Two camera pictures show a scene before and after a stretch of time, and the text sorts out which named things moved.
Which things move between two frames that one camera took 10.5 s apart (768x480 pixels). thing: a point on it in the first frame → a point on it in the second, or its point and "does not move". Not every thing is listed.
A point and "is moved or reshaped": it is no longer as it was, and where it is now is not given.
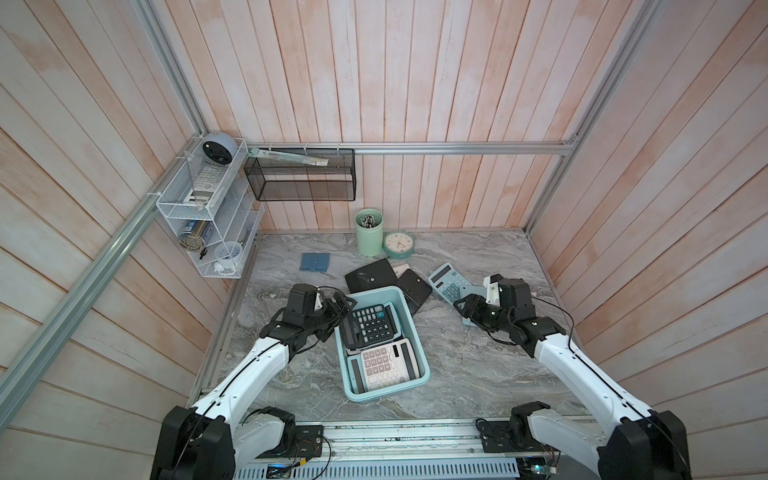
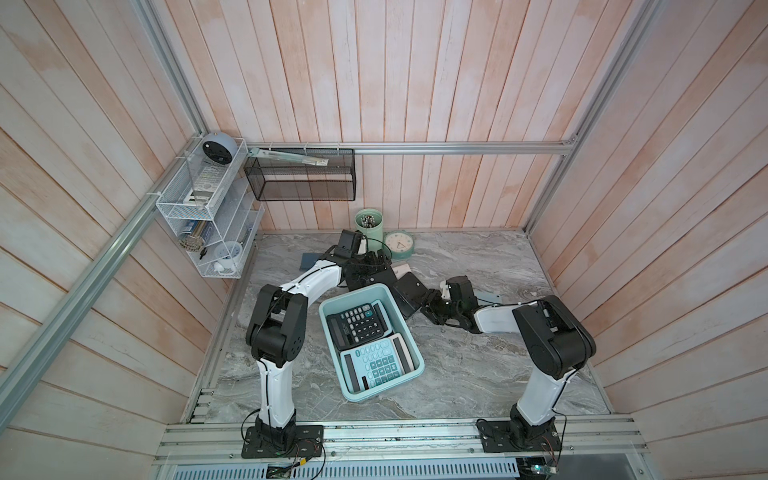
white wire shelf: (210, 201) does not move
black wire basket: (287, 180) does not move
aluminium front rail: (446, 443) does not move
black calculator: (368, 325) does not move
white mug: (227, 254) does not move
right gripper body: (489, 316) → (439, 309)
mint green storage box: (368, 296) is moved or reshaped
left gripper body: (327, 317) → (367, 263)
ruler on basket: (288, 158) does not move
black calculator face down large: (373, 276) does not move
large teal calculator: (447, 280) → (377, 362)
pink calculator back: (400, 270) does not move
